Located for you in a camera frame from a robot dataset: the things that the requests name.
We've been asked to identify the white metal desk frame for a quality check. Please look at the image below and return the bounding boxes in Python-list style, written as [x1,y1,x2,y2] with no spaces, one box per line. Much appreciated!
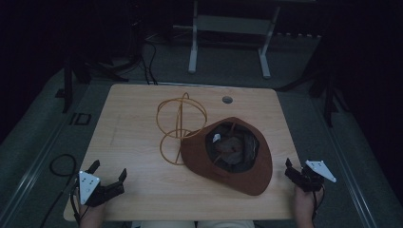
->
[187,0,281,80]

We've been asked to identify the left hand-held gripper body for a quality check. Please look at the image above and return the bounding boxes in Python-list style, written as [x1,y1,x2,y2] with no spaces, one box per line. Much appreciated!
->
[78,170,125,208]

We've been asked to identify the person's left hand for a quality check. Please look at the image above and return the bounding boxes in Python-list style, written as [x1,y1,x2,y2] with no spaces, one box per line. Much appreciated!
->
[78,202,107,228]

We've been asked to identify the black cable on floor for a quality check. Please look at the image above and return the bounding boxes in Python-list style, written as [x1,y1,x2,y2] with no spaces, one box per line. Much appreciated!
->
[39,153,79,228]

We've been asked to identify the black tripod stand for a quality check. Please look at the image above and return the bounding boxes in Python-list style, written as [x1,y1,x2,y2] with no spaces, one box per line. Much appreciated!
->
[54,55,129,114]
[278,67,351,128]

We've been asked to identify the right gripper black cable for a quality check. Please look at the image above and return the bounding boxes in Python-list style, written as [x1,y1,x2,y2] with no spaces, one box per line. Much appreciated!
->
[311,189,325,221]

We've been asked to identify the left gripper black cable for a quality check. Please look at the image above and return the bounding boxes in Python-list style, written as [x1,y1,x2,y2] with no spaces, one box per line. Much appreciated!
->
[69,179,82,226]

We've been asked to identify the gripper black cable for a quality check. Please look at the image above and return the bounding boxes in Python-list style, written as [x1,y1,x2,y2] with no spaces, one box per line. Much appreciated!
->
[311,189,325,221]
[69,179,82,226]

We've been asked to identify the gold wire hat stand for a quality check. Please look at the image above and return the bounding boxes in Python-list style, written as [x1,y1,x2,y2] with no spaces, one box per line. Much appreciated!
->
[155,91,209,166]

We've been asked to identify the black hanging cables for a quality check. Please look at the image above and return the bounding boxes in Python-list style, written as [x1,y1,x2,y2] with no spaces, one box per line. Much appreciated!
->
[141,40,159,86]

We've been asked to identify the black rectangular floor frame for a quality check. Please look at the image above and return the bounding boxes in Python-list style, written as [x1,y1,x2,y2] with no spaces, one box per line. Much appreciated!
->
[68,112,93,126]

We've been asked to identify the brown felt hat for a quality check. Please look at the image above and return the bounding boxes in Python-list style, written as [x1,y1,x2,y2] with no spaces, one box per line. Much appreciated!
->
[180,116,274,197]

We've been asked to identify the person's right hand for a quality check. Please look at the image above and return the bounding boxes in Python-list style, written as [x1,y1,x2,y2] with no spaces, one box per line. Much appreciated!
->
[293,184,325,228]

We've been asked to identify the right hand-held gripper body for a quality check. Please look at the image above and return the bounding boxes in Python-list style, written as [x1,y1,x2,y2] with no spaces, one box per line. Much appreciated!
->
[296,160,337,193]

